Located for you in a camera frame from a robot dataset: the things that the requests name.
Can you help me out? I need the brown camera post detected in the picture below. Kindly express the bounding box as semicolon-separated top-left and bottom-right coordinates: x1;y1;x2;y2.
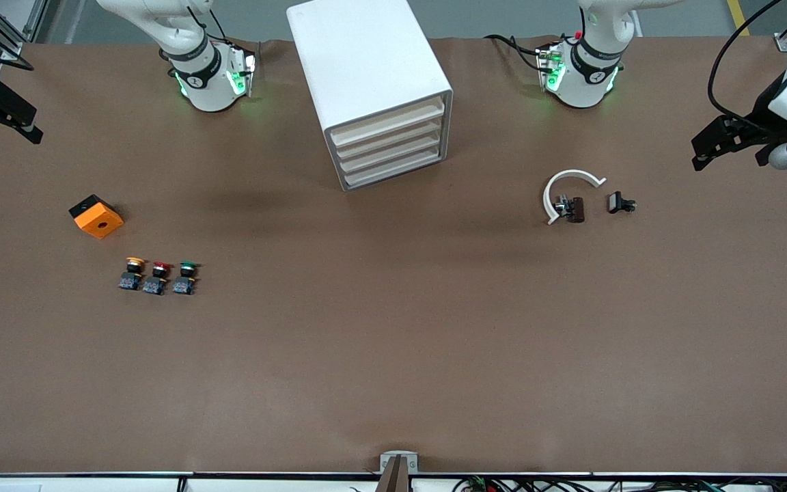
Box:
374;456;411;492

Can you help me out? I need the grey metal bracket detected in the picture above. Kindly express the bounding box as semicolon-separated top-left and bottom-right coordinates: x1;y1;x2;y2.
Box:
380;451;419;474

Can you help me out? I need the brown table mat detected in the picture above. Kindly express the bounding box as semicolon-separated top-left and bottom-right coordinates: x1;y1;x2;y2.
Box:
0;38;787;474

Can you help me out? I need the black arm base cable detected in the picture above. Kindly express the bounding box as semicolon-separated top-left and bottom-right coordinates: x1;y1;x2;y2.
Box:
486;34;555;72
187;5;230;43

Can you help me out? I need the black cable bundle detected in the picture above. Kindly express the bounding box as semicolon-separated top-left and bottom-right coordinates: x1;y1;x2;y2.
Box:
452;476;787;492

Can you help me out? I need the red push button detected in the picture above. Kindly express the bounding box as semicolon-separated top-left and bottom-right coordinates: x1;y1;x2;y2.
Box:
142;261;174;296

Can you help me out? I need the white semicircular clamp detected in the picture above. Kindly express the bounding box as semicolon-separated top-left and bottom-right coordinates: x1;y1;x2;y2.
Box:
544;169;607;226

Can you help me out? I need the green push button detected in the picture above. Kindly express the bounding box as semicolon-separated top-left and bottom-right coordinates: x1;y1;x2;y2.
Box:
173;262;201;296

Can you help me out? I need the yellow push button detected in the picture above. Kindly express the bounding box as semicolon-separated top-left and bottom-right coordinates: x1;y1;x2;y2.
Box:
119;256;147;291

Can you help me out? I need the orange black button enclosure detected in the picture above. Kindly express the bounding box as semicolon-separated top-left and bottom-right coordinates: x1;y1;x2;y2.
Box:
69;194;124;240

